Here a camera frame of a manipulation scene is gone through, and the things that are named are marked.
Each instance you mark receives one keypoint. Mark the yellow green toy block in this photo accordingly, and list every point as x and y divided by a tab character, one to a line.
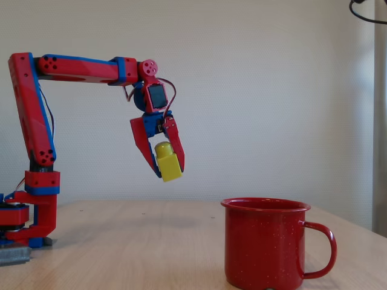
169	166

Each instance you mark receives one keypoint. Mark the grey vertical frame post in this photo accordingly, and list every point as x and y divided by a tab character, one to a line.
380	121

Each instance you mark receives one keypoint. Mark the red enamel mug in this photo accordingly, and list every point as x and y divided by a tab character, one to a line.
263	247

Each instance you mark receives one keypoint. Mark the grey duct tape piece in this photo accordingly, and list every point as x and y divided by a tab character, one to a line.
51	241
13	256

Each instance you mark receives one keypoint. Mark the red blue robot arm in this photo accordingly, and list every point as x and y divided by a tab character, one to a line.
30	121

